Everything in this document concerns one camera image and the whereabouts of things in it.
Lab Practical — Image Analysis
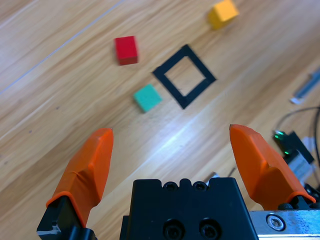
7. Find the grey USB hub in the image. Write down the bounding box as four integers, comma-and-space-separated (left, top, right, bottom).
286, 149, 318, 183

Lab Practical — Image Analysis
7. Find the taped sensor device with LEDs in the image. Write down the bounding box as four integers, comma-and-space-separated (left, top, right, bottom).
302, 136, 317, 152

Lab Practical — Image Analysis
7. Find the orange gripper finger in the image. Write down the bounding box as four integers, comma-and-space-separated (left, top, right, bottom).
36, 127, 115, 240
229, 124, 317, 211

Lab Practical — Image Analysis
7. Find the thin dark twisted cable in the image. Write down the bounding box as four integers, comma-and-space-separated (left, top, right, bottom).
276, 106, 320, 141

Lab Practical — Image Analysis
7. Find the green wooden block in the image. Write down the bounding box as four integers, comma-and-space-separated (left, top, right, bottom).
132, 83, 163, 114

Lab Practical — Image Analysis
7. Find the black metal bracket with screws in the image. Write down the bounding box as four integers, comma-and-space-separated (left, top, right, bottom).
302, 182, 320, 201

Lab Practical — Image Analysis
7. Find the red wooden block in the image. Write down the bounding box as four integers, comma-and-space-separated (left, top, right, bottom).
114, 35, 139, 66

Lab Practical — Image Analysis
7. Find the grey aluminium rail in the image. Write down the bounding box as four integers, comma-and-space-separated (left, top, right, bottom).
289, 67, 320, 105

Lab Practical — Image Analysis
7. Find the black tape square outline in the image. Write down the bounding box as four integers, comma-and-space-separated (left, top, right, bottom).
151, 44, 218, 110

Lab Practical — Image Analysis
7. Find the yellow wooden block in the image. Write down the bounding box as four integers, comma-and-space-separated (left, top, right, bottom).
207, 0, 240, 31

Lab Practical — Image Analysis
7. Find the black USB dongle green LED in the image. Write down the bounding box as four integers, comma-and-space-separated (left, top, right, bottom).
271, 128, 294, 157

